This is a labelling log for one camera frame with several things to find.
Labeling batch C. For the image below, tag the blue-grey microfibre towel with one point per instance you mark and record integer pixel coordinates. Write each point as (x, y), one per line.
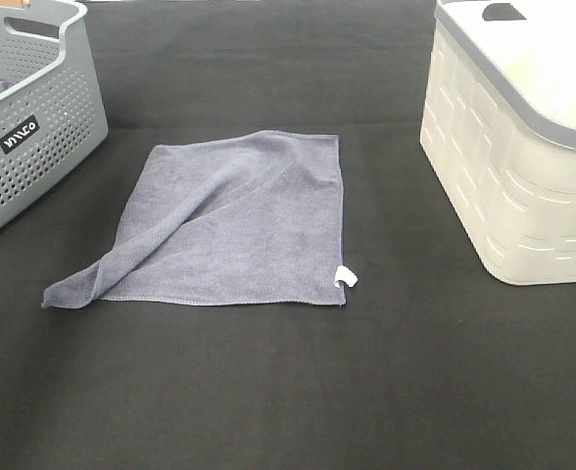
(255, 219)

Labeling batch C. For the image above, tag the black table cloth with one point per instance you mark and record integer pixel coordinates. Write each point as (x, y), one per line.
(432, 363)

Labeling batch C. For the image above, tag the white lidded storage box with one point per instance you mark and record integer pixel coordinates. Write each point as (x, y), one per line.
(499, 129)

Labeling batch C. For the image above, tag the grey perforated plastic basket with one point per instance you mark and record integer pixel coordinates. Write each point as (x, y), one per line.
(53, 116)

